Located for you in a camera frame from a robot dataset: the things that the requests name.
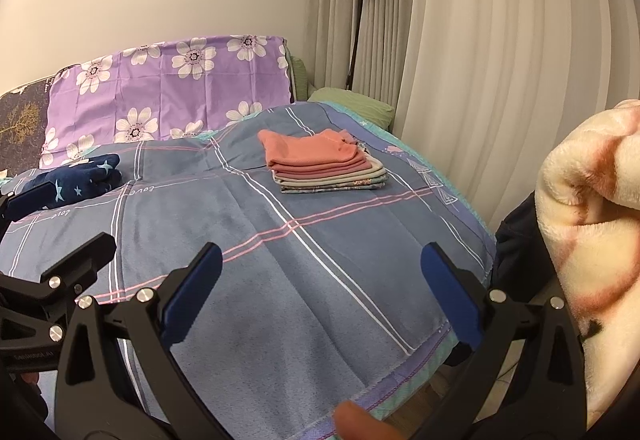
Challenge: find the navy star-print blanket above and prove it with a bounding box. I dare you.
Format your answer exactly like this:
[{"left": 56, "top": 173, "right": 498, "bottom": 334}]
[{"left": 22, "top": 153, "right": 123, "bottom": 211}]

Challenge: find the white pleated curtain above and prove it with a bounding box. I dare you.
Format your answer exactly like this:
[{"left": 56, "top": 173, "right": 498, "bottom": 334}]
[{"left": 310, "top": 0, "right": 640, "bottom": 231}]

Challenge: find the green pillow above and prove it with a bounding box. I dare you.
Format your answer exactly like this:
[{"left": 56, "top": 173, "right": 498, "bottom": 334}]
[{"left": 306, "top": 87, "right": 396, "bottom": 128}]

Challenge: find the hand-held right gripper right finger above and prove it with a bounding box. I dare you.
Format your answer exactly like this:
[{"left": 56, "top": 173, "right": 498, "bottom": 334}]
[{"left": 420, "top": 241, "right": 587, "bottom": 440}]

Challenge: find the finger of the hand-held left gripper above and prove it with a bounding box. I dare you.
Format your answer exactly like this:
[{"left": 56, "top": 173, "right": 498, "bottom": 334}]
[
  {"left": 0, "top": 231, "right": 118, "bottom": 346},
  {"left": 0, "top": 181, "right": 63, "bottom": 241}
]

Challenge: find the person's right hand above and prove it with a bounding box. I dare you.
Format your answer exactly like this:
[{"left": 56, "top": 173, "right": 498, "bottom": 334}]
[{"left": 332, "top": 399, "right": 401, "bottom": 440}]

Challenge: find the cream fluffy blanket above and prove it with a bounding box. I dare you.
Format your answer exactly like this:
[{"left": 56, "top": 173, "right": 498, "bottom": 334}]
[{"left": 532, "top": 98, "right": 640, "bottom": 431}]

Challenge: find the dark tree-print cushion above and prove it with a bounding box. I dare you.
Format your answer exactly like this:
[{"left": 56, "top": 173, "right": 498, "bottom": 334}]
[{"left": 0, "top": 65, "right": 81, "bottom": 171}]

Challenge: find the orange long-sleeved shirt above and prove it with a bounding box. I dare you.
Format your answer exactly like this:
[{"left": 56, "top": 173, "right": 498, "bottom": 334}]
[{"left": 257, "top": 129, "right": 368, "bottom": 169}]

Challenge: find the blue plaid bed sheet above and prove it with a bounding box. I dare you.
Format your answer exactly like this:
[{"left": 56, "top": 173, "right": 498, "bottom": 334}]
[{"left": 0, "top": 101, "right": 496, "bottom": 440}]

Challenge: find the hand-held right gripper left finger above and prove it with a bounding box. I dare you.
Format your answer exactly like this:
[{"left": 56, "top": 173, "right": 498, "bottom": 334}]
[{"left": 54, "top": 241, "right": 236, "bottom": 440}]

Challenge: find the dark cloth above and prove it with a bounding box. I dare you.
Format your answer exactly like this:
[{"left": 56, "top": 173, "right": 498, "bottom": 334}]
[{"left": 492, "top": 193, "right": 566, "bottom": 306}]

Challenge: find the stack of folded clothes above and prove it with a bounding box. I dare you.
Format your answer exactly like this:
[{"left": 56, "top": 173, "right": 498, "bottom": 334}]
[{"left": 272, "top": 155, "right": 391, "bottom": 194}]

